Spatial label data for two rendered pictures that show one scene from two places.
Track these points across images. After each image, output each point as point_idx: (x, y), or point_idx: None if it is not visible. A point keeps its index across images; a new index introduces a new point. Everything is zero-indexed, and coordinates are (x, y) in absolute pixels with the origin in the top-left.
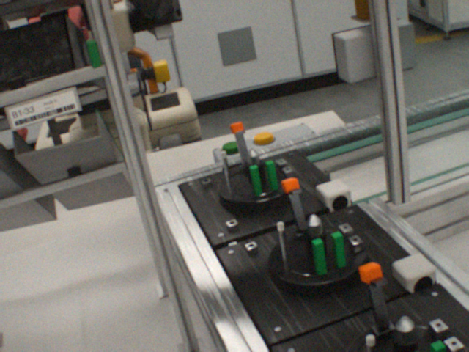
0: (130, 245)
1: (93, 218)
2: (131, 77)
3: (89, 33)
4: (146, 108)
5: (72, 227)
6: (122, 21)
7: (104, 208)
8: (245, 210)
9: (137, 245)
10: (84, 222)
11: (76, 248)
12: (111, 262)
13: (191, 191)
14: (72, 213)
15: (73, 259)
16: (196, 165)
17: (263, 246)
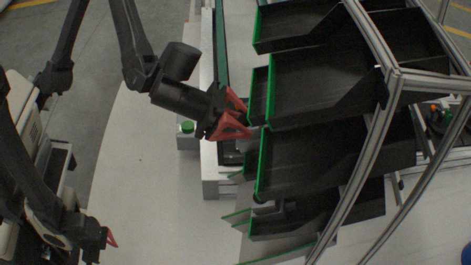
0: (217, 218)
1: (164, 234)
2: (58, 145)
3: (29, 137)
4: (74, 157)
5: (169, 247)
6: (38, 112)
7: (153, 225)
8: None
9: (219, 215)
10: (166, 240)
11: (201, 248)
12: (233, 231)
13: (241, 158)
14: (146, 245)
15: (215, 251)
16: (131, 162)
17: None
